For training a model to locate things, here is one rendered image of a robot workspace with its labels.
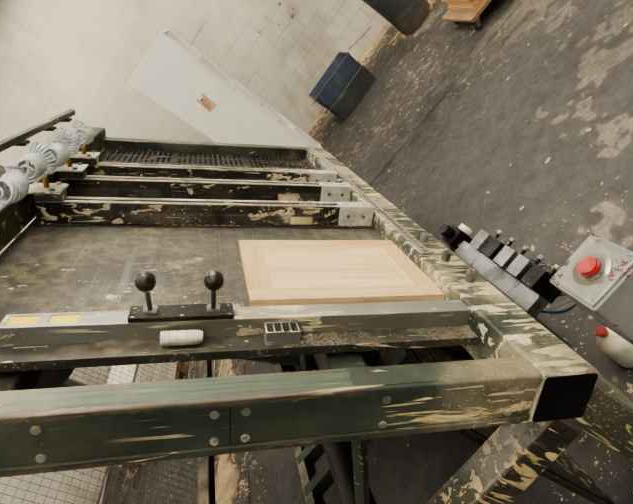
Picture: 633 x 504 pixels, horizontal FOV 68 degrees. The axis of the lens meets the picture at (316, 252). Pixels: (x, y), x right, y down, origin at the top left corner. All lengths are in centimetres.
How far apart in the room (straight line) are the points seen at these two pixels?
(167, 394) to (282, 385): 17
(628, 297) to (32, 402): 96
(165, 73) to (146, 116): 163
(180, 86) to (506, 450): 451
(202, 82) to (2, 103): 287
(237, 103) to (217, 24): 157
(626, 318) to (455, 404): 34
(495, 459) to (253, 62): 580
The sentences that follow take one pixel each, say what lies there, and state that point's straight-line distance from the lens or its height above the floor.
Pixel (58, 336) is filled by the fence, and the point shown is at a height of 161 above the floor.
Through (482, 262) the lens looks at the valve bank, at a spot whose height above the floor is 74.
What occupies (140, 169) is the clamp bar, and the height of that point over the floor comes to 162.
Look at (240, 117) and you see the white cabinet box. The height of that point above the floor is 102.
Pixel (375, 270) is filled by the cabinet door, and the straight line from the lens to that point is 129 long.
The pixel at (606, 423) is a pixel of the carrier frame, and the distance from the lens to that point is 115.
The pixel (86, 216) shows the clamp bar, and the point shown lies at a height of 169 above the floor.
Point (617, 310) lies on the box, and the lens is 97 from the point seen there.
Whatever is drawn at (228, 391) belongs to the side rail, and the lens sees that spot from 76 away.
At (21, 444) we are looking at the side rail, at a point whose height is 159.
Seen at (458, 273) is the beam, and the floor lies 86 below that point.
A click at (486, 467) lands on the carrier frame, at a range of 111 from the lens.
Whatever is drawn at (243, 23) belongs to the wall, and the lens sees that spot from 638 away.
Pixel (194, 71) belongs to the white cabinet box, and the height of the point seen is 162.
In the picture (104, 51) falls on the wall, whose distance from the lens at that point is 657.
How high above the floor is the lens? 166
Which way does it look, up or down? 24 degrees down
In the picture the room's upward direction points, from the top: 58 degrees counter-clockwise
